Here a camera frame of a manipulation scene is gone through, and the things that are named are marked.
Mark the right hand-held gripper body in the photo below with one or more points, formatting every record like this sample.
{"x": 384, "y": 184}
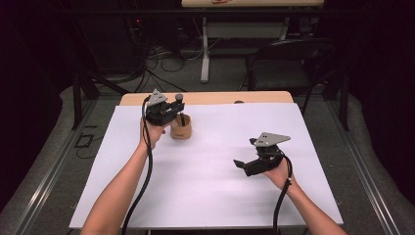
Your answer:
{"x": 266, "y": 160}

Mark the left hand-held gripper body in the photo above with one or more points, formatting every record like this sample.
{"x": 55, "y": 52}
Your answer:
{"x": 160, "y": 111}

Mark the wooden cup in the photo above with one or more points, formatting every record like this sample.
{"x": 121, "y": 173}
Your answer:
{"x": 181, "y": 130}

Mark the person's right hand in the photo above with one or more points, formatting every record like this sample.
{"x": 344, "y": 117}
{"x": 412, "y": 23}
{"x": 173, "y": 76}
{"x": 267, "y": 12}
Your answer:
{"x": 280, "y": 176}

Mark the person's left hand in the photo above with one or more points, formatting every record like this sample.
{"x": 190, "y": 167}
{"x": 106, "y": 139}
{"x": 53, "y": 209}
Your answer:
{"x": 153, "y": 133}

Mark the small dark round object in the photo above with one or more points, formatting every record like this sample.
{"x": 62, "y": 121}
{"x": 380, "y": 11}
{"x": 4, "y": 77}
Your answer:
{"x": 239, "y": 102}

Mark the black folding chair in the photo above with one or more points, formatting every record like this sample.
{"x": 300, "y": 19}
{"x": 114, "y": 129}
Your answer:
{"x": 284, "y": 70}

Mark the black metal stand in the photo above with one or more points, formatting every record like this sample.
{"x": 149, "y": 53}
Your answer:
{"x": 81, "y": 91}

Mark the dark equipment cabinet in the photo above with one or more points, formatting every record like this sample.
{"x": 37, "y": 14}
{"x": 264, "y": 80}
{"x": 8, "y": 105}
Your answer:
{"x": 111, "y": 45}

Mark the white-legged wooden table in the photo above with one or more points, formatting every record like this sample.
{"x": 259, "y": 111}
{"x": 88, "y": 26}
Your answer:
{"x": 241, "y": 31}

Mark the black horizontal bar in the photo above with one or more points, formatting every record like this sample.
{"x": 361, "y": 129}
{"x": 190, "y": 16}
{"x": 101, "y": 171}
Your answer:
{"x": 130, "y": 11}

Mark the metal floor rail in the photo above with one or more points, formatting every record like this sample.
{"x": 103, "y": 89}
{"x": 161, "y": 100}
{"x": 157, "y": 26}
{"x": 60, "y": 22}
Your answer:
{"x": 54, "y": 163}
{"x": 362, "y": 169}

